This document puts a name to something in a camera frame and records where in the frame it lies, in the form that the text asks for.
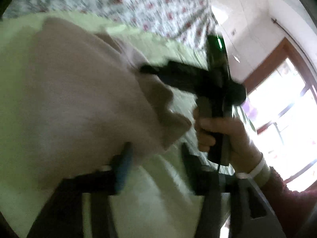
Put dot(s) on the beige knitted sweater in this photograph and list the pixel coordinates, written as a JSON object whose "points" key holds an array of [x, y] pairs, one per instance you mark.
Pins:
{"points": [[81, 99]]}

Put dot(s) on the person's right hand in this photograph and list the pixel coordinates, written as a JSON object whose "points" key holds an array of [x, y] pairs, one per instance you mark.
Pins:
{"points": [[237, 138]]}

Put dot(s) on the red flowered white quilt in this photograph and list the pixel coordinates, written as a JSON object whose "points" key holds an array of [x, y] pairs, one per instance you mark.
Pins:
{"points": [[128, 2]]}

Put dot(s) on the dark curtain rod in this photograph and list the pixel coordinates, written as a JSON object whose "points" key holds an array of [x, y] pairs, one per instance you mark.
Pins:
{"points": [[292, 37]]}

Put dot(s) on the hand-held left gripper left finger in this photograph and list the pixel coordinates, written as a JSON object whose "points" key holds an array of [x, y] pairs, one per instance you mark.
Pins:
{"points": [[123, 168]]}

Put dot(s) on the light green bed sheet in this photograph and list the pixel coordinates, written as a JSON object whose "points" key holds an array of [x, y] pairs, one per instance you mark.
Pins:
{"points": [[161, 193]]}

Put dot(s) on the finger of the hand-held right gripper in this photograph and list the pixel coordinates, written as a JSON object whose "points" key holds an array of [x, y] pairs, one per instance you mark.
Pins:
{"points": [[178, 75]]}

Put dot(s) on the brown framed window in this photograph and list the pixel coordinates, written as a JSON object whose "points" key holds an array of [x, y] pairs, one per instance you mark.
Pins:
{"points": [[284, 109]]}

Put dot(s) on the person's right forearm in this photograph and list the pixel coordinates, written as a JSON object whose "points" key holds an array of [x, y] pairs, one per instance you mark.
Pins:
{"points": [[282, 195]]}

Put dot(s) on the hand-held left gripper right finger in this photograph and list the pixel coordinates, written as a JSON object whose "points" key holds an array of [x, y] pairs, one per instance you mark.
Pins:
{"points": [[192, 168]]}

